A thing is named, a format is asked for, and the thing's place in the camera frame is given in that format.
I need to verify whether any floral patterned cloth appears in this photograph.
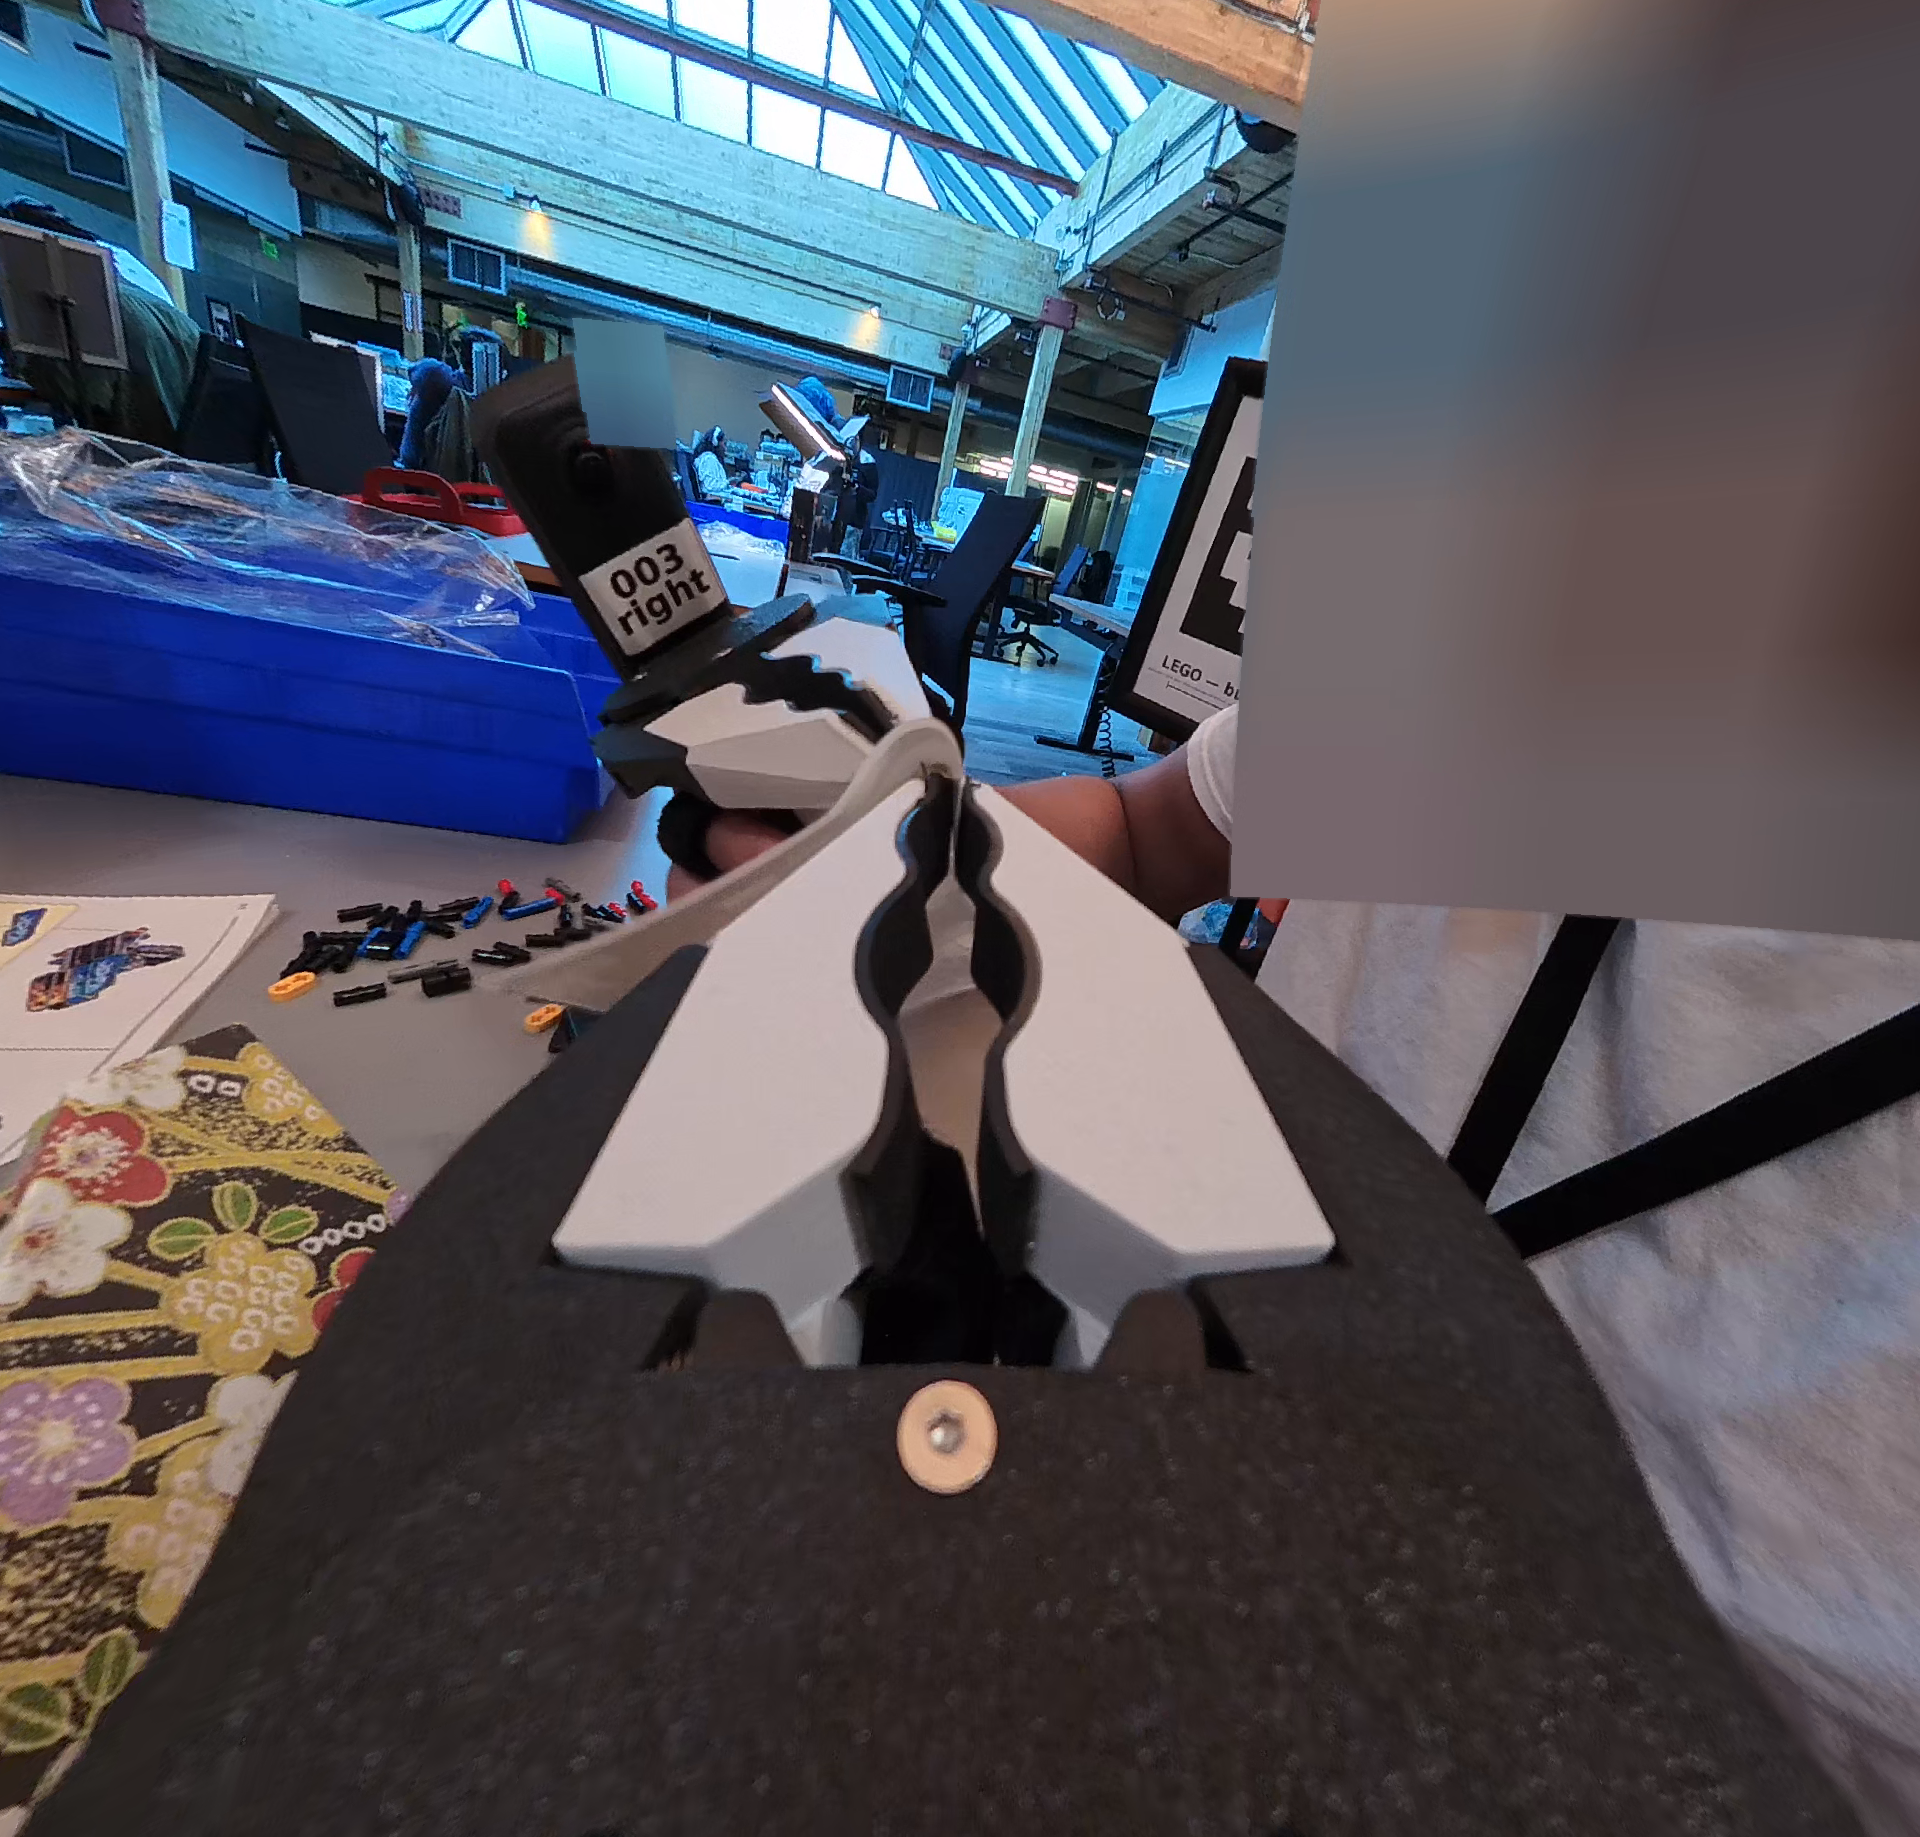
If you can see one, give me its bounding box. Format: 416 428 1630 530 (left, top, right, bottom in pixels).
0 1025 409 1837

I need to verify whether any person's right hand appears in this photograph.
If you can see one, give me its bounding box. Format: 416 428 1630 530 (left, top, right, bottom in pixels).
666 804 824 900

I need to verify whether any lego instruction sheet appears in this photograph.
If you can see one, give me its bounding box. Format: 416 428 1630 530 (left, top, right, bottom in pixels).
0 891 280 1165

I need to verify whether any black panel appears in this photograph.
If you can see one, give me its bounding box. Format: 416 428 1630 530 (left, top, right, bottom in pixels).
237 314 397 496

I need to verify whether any white paper strip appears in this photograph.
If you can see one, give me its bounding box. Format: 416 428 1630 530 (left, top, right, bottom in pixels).
503 718 971 1014

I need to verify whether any pile of small lego pieces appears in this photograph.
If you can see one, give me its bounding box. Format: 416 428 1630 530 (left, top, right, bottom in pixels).
266 867 662 1037

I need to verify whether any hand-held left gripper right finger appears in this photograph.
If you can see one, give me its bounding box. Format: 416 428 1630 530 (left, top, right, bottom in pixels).
948 784 1339 1371

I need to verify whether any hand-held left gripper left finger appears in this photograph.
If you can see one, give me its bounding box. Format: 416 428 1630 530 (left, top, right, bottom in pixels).
553 784 963 1368

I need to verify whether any red plastic bin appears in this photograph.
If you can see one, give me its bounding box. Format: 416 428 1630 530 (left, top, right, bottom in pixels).
343 464 528 536

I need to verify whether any framed board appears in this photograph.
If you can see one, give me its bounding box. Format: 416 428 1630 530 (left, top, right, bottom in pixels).
0 216 126 371

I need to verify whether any black strap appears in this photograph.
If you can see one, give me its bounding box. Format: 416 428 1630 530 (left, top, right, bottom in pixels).
1447 914 1622 1208
1492 1026 1920 1261

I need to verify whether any clear plastic bag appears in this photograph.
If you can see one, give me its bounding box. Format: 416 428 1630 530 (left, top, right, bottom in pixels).
0 426 543 660

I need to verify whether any blue plastic bin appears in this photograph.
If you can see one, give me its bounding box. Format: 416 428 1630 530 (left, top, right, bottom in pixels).
0 478 625 840

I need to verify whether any black framed marker sign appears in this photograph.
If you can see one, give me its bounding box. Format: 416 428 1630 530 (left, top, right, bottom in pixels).
1106 355 1279 740

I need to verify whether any black office chair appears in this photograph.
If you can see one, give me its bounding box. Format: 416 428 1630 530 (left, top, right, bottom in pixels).
817 490 1044 728
996 544 1099 665

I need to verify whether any person's right forearm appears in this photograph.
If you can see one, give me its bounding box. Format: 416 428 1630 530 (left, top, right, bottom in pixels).
982 748 1240 939

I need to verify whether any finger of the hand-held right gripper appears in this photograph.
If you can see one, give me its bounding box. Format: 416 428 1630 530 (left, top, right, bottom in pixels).
720 617 943 738
636 700 910 822

